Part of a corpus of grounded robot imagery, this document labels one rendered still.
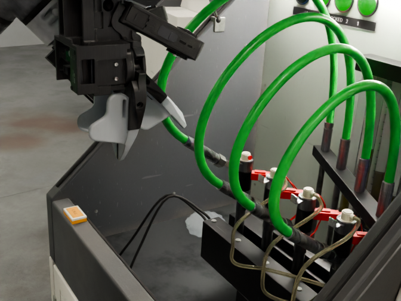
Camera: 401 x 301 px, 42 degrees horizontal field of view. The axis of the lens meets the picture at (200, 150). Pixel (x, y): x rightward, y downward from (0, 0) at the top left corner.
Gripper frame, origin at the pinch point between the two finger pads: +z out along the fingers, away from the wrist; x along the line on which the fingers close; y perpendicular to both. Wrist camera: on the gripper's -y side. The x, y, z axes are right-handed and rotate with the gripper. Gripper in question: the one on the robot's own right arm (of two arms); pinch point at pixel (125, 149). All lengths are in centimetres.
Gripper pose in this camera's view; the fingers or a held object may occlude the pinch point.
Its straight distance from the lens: 66.5
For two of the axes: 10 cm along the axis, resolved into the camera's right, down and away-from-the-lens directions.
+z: -0.5, 9.3, 3.7
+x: 5.4, 3.4, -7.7
